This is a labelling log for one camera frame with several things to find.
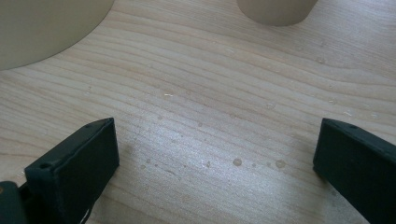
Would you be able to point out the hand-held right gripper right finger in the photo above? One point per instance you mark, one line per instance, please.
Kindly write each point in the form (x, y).
(358, 168)

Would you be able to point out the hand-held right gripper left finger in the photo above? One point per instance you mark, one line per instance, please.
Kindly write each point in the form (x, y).
(74, 174)

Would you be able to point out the beige container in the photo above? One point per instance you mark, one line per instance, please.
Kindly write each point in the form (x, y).
(37, 28)

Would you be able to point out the brown paper cup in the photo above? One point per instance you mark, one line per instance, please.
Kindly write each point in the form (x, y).
(277, 11)

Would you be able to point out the spilled water droplets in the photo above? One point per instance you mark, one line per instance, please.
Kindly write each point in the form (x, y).
(237, 162)

